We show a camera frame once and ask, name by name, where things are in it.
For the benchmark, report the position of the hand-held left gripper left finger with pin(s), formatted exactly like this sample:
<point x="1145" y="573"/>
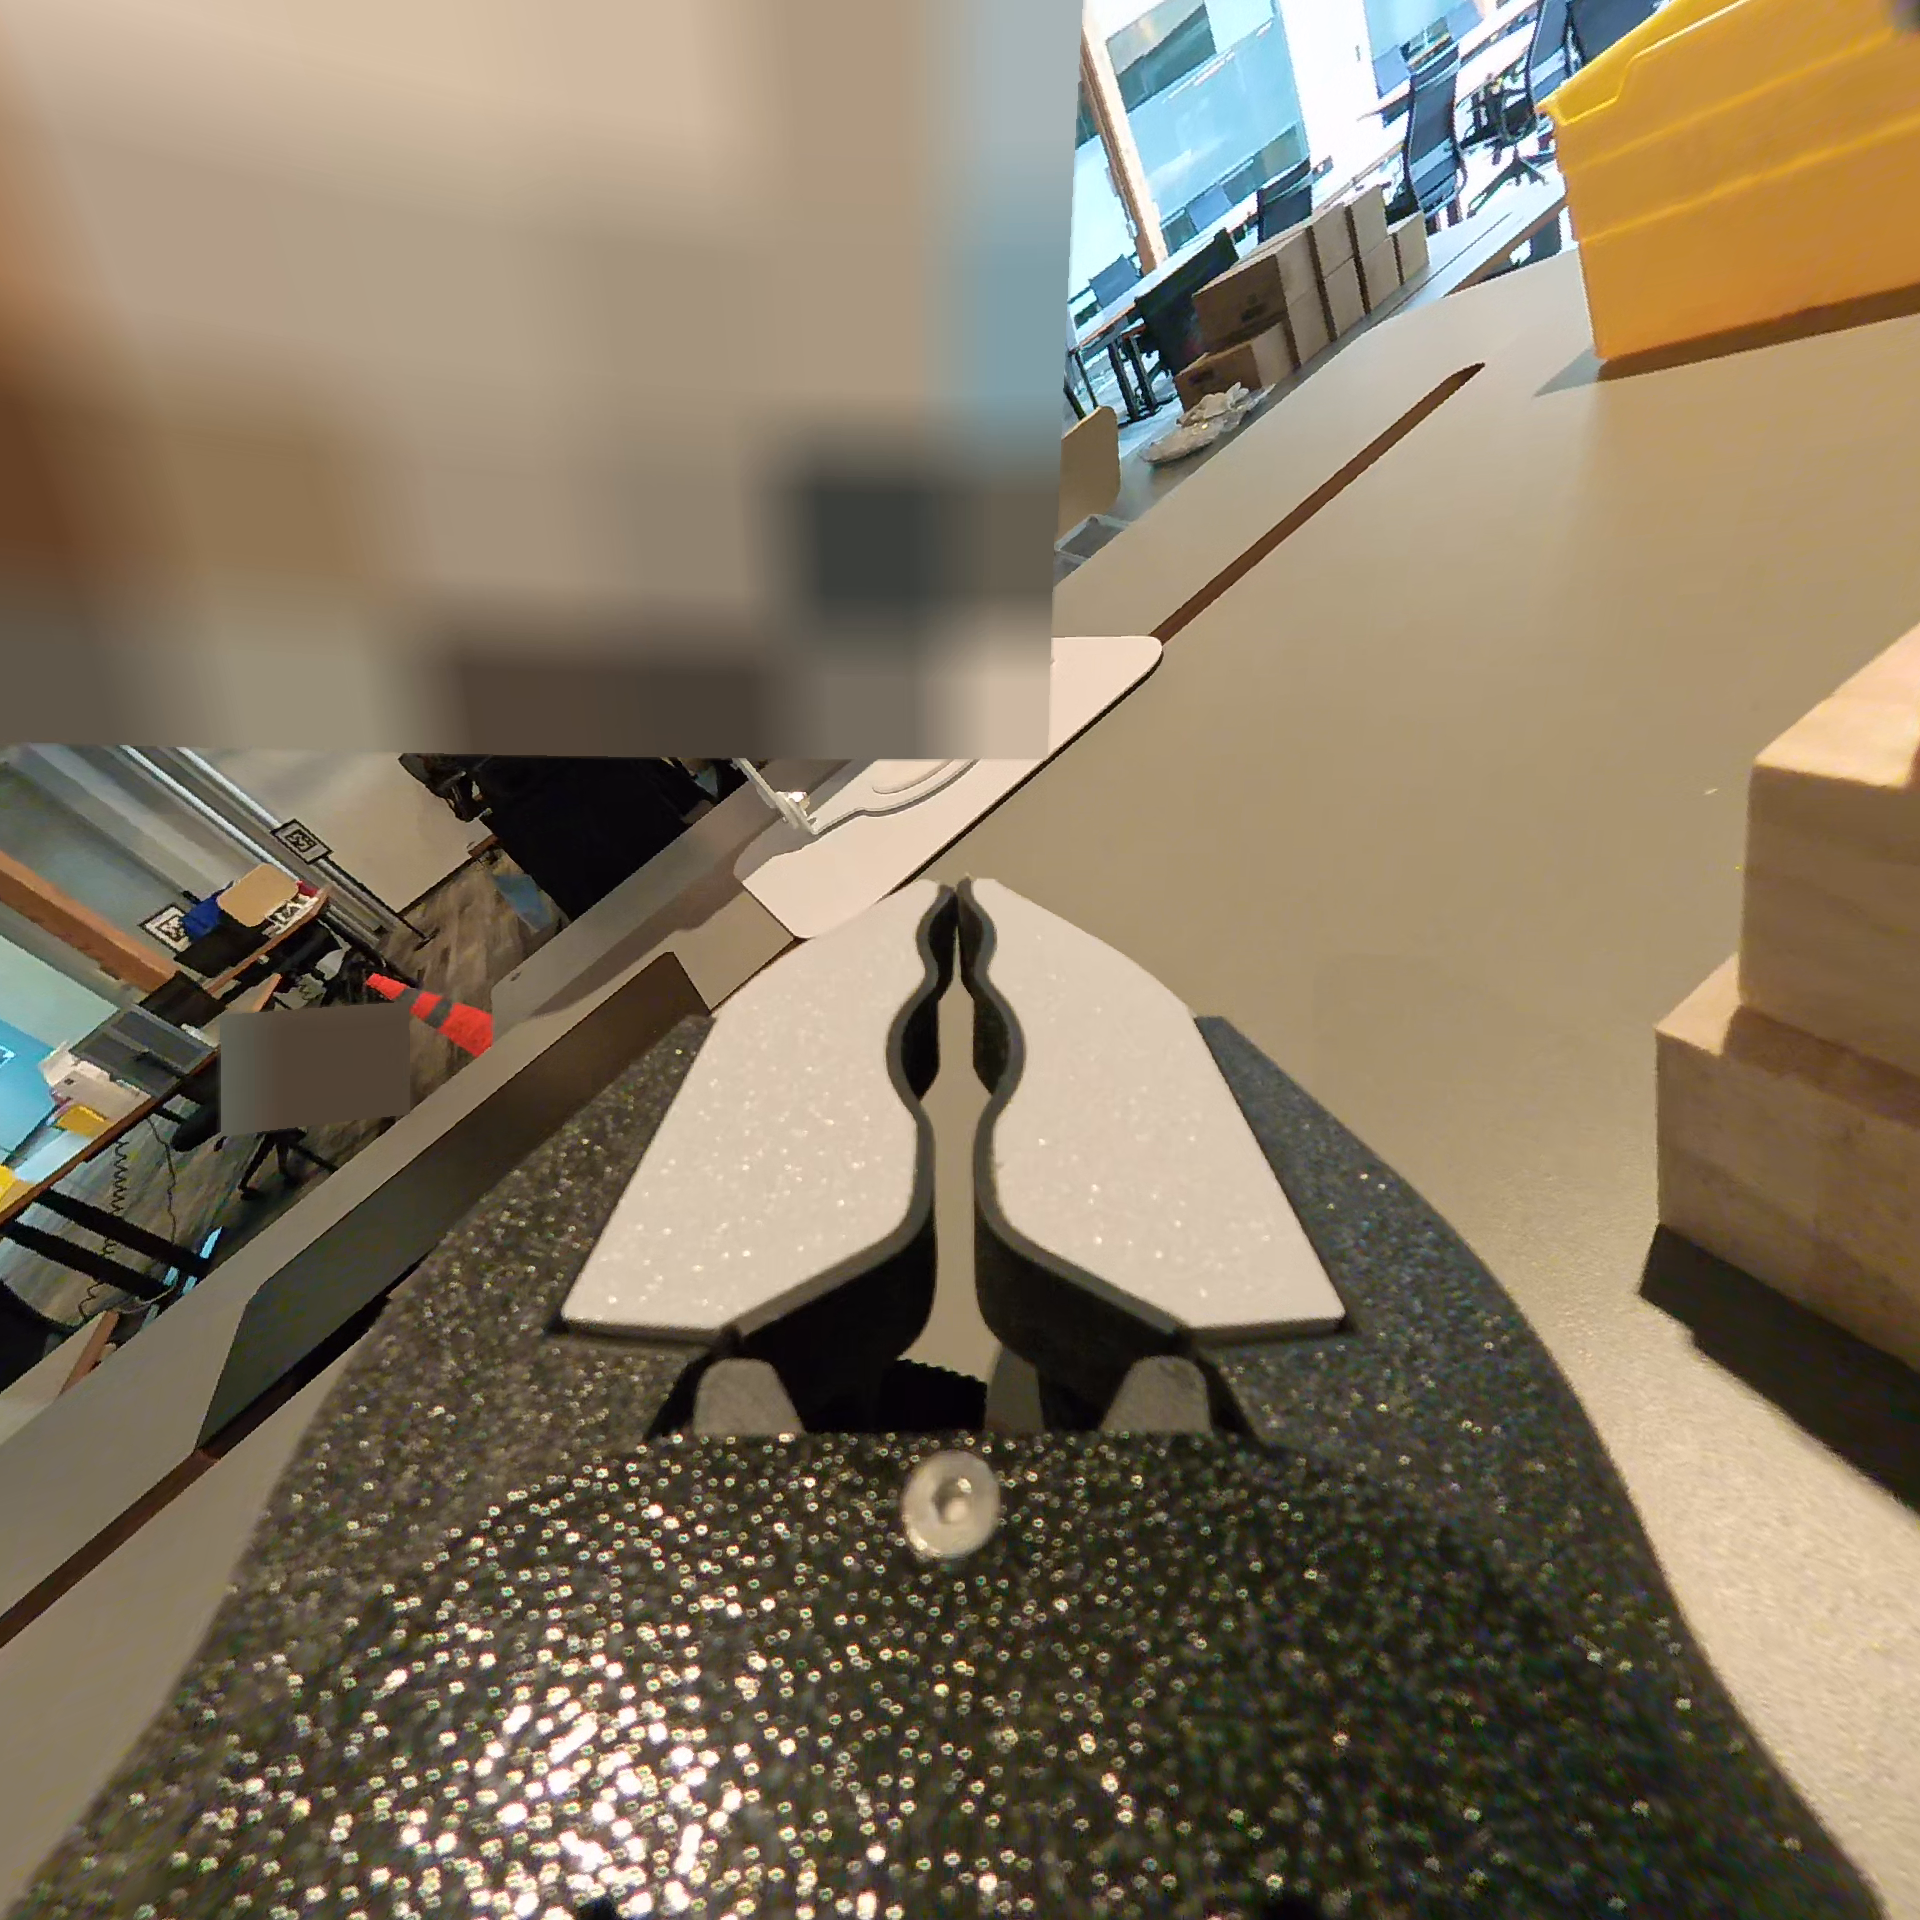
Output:
<point x="764" y="1172"/>

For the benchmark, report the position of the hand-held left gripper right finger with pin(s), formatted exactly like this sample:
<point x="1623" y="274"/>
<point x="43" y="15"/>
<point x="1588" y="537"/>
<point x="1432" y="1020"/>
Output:
<point x="1140" y="1172"/>

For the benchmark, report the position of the large plain wooden cube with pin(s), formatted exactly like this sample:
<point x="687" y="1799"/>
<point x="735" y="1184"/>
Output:
<point x="1785" y="1184"/>

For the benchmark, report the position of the medium plain wooden cube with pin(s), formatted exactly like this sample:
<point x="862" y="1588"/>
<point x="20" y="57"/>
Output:
<point x="1839" y="886"/>

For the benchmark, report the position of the orange traffic cone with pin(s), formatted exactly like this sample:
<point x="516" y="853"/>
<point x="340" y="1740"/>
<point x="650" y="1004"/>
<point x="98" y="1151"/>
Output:
<point x="435" y="1014"/>

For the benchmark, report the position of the office chair with dark jacket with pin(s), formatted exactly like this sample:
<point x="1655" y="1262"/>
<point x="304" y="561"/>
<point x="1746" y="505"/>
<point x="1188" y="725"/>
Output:
<point x="585" y="826"/>

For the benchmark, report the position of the pale wooden stand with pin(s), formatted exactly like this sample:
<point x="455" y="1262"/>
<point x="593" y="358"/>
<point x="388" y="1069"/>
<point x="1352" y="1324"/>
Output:
<point x="1089" y="474"/>

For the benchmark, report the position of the crumpled white wrapper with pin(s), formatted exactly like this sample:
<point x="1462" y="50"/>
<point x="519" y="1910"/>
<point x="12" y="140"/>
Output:
<point x="1201" y="429"/>

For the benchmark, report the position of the row of cardboard boxes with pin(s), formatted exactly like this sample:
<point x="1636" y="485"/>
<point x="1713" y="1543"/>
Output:
<point x="1289" y="293"/>

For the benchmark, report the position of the row of black office chairs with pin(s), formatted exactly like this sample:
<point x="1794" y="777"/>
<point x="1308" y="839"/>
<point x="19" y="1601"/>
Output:
<point x="1440" y="119"/>

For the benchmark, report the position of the yellow plastic bin stack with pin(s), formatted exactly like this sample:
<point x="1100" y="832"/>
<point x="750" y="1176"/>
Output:
<point x="1724" y="181"/>

